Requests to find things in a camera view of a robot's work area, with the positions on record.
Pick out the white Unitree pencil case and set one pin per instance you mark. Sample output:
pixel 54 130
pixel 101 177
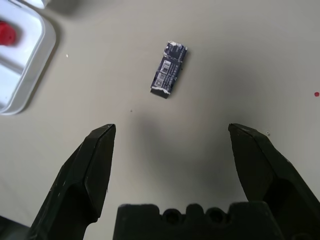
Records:
pixel 37 57

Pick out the red and black marker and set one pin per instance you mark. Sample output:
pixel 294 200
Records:
pixel 7 33

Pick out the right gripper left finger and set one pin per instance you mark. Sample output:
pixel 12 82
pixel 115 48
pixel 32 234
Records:
pixel 80 180

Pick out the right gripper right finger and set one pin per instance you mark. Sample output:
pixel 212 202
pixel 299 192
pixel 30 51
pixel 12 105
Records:
pixel 270 175

